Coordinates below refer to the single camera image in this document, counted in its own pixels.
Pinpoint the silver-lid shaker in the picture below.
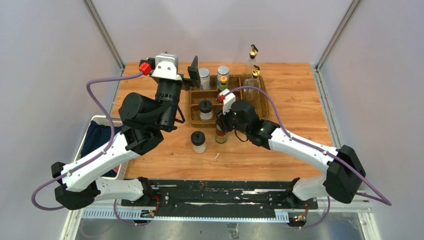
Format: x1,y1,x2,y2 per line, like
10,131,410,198
216,65,230,85
198,68,211,90

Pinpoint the sauce bottle yellow cap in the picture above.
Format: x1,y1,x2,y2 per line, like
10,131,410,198
218,75,228,92
215,128,227,144

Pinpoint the black-lid spice jar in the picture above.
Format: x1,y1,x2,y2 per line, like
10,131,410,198
198,99,213,121
190,131,207,154

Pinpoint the black-lid spice jar front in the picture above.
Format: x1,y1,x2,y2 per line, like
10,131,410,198
190,131,207,154

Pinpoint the oil bottle with brown residue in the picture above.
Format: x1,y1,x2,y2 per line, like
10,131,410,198
242,65,261,106

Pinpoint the clear oil bottle gold spout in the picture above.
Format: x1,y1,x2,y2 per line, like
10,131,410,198
244,44,259,75

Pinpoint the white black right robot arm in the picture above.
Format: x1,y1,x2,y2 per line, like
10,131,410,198
216,97,366,209

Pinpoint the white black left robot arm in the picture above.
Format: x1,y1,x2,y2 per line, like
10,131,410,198
51,53,200,210

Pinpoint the wicker divided tray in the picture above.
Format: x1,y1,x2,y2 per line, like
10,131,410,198
187,74,271,129

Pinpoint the navy blue cloth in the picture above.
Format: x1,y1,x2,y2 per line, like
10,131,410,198
80,120,111,158

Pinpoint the white laundry basket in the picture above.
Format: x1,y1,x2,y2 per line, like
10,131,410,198
74,115,128,180

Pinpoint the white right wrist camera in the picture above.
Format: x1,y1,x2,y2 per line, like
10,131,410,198
217,88,236,115

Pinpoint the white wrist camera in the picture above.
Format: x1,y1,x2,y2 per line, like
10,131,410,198
217,88,236,115
138,53,182,82

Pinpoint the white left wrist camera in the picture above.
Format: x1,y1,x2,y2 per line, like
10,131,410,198
138,53,182,82

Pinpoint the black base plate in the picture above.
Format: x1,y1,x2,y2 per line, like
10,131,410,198
121,178,319,220

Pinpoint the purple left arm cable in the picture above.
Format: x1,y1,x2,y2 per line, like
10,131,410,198
31,70,145,227

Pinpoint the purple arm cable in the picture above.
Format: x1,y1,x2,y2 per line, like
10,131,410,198
31,70,145,227
223,86,392,231

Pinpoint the aluminium frame post left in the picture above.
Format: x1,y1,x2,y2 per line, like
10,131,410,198
82,0,125,72

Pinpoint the aluminium frame post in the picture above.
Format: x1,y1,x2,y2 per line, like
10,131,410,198
82,0,125,72
315,0,362,71

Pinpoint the aluminium frame post right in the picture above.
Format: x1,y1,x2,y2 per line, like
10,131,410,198
315,0,362,71

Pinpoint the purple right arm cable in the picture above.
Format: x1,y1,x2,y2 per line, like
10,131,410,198
223,86,392,231

